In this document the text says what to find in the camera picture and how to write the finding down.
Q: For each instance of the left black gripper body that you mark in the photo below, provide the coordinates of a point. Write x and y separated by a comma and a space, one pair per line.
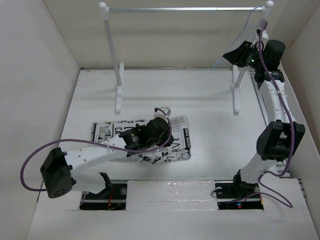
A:
160, 141

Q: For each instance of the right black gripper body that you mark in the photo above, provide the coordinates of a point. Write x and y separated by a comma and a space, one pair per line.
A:
254, 59

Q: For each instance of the black white newspaper print trousers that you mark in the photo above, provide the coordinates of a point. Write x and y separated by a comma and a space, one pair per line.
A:
180, 148

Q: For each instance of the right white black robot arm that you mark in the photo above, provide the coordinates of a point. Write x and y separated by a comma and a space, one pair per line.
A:
282, 136

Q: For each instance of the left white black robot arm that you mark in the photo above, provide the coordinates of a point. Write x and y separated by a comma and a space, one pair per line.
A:
62, 170

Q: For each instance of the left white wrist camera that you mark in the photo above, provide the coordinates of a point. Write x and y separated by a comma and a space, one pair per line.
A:
162, 113

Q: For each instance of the aluminium rail right side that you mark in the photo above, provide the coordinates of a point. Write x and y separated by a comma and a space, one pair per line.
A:
259, 97

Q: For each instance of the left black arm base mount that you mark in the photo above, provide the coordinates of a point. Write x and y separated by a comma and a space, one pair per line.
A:
113, 197

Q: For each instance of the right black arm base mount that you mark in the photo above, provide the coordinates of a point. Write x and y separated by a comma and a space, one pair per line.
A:
231, 196

